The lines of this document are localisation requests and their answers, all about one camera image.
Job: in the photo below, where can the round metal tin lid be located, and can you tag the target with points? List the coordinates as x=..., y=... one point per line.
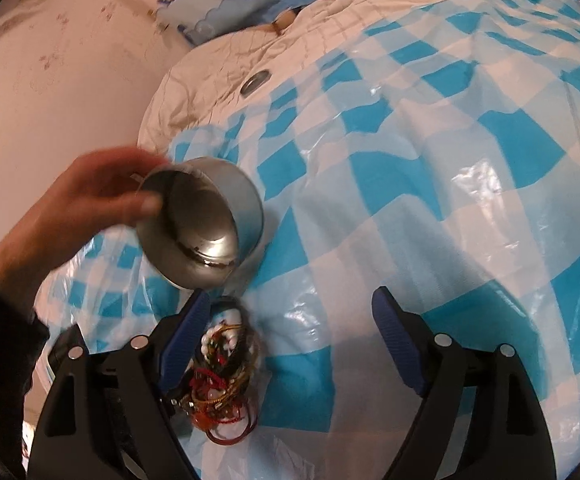
x=254, y=82

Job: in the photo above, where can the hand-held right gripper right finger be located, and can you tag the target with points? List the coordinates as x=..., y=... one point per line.
x=394, y=341

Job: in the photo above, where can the person's left hand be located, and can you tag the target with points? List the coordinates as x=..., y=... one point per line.
x=60, y=210

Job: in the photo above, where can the round metal tin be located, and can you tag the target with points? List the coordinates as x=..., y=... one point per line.
x=205, y=220

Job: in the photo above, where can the blue checkered plastic sheet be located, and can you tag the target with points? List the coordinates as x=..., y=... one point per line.
x=419, y=210

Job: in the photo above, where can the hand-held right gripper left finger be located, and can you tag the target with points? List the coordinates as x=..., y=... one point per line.
x=187, y=341

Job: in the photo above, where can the white striped quilt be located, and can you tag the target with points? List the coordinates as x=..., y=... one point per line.
x=210, y=85

